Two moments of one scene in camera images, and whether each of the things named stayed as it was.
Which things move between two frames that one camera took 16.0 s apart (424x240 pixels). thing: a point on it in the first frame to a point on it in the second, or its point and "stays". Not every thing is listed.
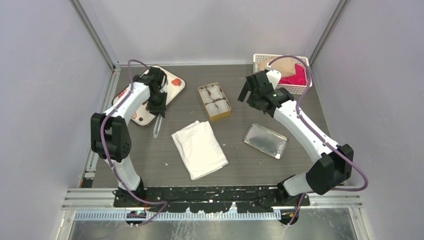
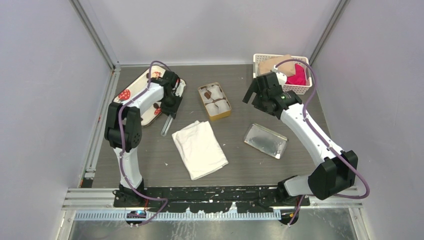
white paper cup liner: x=215 y=92 stays
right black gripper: x=244 y=92 stays
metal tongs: x=157 y=126 to x=167 y=125
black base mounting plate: x=211 y=199 stays
